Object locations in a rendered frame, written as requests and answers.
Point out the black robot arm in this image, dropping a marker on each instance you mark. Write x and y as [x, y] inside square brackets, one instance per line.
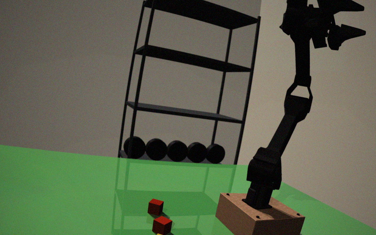
[264, 170]

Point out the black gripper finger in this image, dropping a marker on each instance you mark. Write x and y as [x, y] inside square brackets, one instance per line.
[348, 32]
[345, 5]

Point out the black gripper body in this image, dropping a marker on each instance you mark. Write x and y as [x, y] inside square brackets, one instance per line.
[325, 11]

